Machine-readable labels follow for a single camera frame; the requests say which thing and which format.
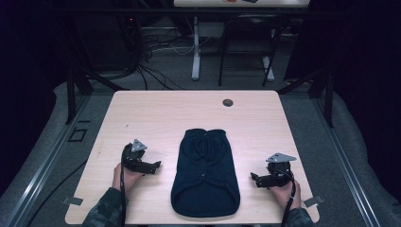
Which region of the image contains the metal table edge clip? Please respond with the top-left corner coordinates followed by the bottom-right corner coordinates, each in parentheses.
top-left (61, 196), bottom-right (84, 206)
top-left (303, 194), bottom-right (325, 208)

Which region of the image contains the person's right hand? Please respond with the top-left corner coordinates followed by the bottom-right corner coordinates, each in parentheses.
top-left (270, 179), bottom-right (303, 212)

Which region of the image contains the white desk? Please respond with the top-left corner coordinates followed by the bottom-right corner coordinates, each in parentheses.
top-left (173, 0), bottom-right (311, 82)

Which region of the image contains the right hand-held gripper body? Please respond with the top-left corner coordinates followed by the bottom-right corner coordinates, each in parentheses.
top-left (265, 152), bottom-right (298, 187)

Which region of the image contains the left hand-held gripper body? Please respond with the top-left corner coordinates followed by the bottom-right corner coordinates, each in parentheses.
top-left (121, 138), bottom-right (149, 173)

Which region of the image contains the person's left hand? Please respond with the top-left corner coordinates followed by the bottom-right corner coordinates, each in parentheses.
top-left (112, 163), bottom-right (147, 192)

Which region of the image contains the dark navy garment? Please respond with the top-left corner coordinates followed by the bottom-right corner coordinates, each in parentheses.
top-left (170, 128), bottom-right (241, 218)

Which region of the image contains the black chair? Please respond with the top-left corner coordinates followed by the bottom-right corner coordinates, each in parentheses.
top-left (218, 13), bottom-right (283, 88)

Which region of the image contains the black metal frame stand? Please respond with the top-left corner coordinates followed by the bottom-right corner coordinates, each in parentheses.
top-left (61, 12), bottom-right (131, 126)
top-left (277, 18), bottom-right (336, 129)

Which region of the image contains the black floor cable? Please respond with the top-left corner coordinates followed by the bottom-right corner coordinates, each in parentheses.
top-left (26, 160), bottom-right (89, 227)

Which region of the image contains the bundle of floor cables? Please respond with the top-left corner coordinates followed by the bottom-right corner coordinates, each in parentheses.
top-left (117, 15), bottom-right (197, 92)

